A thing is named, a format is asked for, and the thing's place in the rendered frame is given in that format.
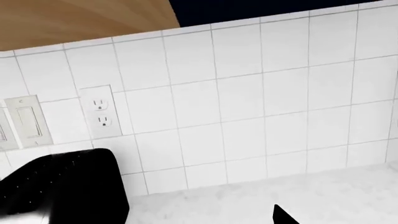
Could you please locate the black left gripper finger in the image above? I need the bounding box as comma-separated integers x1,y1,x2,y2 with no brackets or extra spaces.
272,203,301,224

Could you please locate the black perforated countertop appliance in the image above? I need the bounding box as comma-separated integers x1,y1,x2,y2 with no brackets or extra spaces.
0,147,131,224

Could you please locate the white duplex wall outlet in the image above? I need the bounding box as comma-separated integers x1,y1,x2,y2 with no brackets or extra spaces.
78,84,123,139

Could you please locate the white rocker light switch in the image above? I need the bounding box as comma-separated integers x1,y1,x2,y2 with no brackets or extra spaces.
4,93,54,149
0,105,19,151

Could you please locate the light wooden wall cabinet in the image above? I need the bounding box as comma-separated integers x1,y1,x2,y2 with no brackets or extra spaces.
0,0,181,52

